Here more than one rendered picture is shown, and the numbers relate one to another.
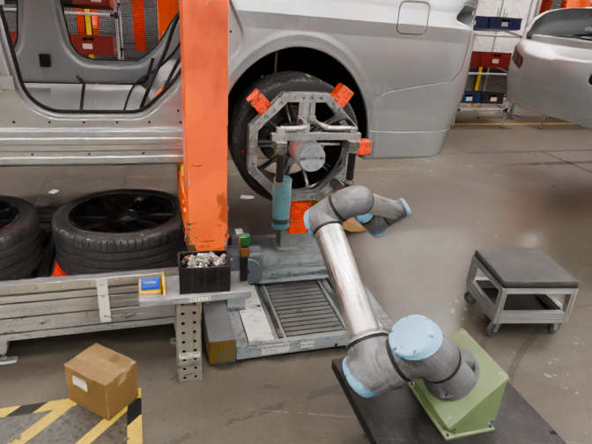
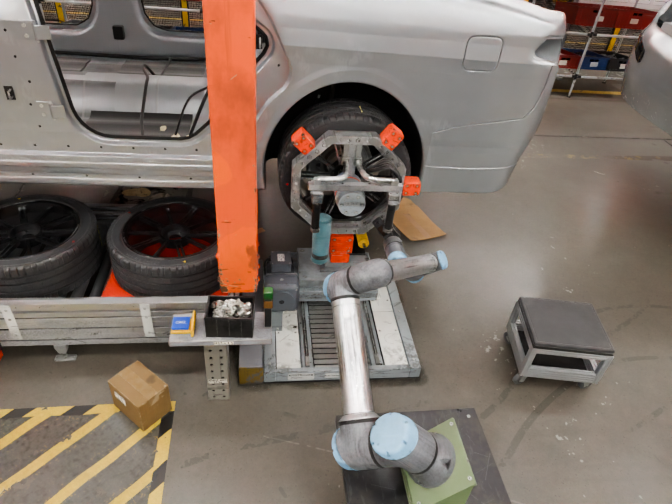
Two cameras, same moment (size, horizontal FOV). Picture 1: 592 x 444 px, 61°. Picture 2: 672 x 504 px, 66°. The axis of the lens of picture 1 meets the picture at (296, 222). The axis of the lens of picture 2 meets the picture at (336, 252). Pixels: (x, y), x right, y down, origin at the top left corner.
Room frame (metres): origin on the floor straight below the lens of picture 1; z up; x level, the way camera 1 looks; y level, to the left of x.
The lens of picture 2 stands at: (0.23, -0.26, 2.12)
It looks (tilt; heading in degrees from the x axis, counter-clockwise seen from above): 37 degrees down; 7
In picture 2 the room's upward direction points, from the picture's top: 6 degrees clockwise
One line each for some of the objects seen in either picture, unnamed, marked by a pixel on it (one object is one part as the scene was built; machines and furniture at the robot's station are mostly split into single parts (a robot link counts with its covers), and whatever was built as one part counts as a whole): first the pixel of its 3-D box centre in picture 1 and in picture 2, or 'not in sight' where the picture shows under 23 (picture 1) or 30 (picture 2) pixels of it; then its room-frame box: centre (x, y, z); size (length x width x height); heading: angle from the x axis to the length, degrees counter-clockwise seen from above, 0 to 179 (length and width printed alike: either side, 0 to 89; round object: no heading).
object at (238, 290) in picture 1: (194, 287); (222, 328); (1.72, 0.39, 0.44); 0.43 x 0.17 x 0.03; 108
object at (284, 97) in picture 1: (301, 148); (347, 185); (2.41, 0.00, 0.85); 0.54 x 0.07 x 0.54; 108
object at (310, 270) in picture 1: (284, 259); (331, 275); (2.57, 0.05, 0.13); 0.50 x 0.36 x 0.10; 108
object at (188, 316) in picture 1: (188, 334); (217, 362); (1.71, 0.42, 0.21); 0.10 x 0.10 x 0.42; 18
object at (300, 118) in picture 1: (291, 117); (332, 163); (2.26, 0.05, 1.03); 0.19 x 0.18 x 0.11; 18
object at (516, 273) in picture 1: (516, 292); (553, 343); (2.33, -1.20, 0.17); 0.43 x 0.36 x 0.34; 98
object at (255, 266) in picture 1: (239, 262); (280, 284); (2.27, 0.28, 0.26); 0.42 x 0.18 x 0.35; 18
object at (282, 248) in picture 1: (286, 229); (334, 250); (2.57, 0.05, 0.32); 0.40 x 0.30 x 0.28; 108
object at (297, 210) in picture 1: (294, 212); (339, 241); (2.45, 0.01, 0.48); 0.16 x 0.12 x 0.17; 18
